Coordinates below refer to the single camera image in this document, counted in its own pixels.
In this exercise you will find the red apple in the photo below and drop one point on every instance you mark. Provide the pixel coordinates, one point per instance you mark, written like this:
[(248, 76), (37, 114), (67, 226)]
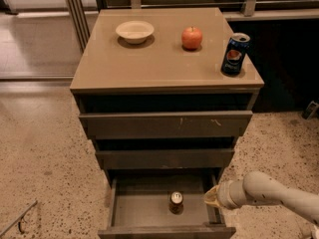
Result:
[(191, 38)]

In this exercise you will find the grey drawer cabinet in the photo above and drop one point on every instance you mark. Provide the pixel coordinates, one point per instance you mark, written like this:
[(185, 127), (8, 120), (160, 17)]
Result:
[(161, 76)]

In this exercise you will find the blue Pepsi can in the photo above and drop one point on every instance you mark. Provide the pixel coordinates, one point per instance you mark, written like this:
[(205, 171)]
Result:
[(235, 52)]

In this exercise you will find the white bowl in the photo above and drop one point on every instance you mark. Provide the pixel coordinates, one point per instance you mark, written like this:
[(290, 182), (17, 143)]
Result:
[(135, 32)]

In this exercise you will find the metal window frame post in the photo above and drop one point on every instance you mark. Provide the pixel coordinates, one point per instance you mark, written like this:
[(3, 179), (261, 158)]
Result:
[(80, 24)]

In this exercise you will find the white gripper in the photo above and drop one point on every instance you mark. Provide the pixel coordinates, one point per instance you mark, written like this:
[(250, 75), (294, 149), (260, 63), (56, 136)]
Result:
[(225, 195)]

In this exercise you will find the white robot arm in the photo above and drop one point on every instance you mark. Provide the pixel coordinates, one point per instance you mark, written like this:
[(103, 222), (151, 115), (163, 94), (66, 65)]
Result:
[(257, 188)]

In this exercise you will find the small dark floor object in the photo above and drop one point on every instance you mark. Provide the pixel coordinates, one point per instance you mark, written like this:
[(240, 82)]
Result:
[(310, 111)]

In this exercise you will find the grey open bottom drawer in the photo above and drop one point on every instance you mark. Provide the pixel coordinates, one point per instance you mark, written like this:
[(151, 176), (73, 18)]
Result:
[(139, 209)]

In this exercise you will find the grey middle drawer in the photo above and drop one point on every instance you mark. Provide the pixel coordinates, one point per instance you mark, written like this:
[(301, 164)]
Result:
[(165, 158)]

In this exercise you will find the grey top drawer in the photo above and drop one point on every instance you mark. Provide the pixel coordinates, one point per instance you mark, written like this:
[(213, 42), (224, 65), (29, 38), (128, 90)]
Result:
[(165, 125)]

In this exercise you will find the thin metal rod on floor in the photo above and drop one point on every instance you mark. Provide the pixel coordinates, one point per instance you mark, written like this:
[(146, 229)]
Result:
[(18, 218)]

